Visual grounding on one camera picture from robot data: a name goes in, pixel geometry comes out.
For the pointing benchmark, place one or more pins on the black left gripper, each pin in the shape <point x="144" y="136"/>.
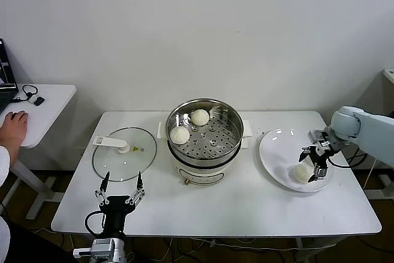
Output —
<point x="115" y="206"/>

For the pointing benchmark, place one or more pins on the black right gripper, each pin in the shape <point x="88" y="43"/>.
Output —
<point x="320" y="153"/>

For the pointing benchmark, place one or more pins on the white steamed baozi bun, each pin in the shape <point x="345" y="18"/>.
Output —
<point x="179" y="135"/>
<point x="200" y="117"/>
<point x="301" y="173"/>

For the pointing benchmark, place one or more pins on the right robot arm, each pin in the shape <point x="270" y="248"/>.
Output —
<point x="366" y="133"/>

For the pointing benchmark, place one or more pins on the white sleeved person forearm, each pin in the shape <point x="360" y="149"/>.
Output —
<point x="3" y="164"/>

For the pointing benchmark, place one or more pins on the stainless steel steamer basket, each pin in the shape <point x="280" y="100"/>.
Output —
<point x="209" y="143"/>

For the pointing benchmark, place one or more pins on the person's bare hand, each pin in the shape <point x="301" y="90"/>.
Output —
<point x="13" y="130"/>

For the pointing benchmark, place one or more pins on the white round plate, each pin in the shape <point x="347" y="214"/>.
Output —
<point x="277" y="158"/>

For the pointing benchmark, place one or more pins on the white stand foot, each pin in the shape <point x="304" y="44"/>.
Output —
<point x="380" y="193"/>

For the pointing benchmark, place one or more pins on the white side table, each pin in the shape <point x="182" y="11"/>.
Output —
<point x="52" y="106"/>

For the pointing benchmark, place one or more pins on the white cabinet corner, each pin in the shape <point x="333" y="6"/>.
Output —
<point x="389" y="75"/>

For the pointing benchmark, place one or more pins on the person torso in white coat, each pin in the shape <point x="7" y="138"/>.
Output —
<point x="4" y="238"/>

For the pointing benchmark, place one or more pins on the black laptop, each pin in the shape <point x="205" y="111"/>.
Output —
<point x="6" y="84"/>

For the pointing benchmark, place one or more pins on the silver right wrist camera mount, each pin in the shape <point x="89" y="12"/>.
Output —
<point x="317" y="136"/>

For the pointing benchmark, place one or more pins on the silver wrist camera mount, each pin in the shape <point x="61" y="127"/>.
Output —
<point x="101" y="247"/>
<point x="317" y="136"/>

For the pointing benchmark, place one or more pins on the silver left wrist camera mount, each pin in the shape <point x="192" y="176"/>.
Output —
<point x="101" y="247"/>

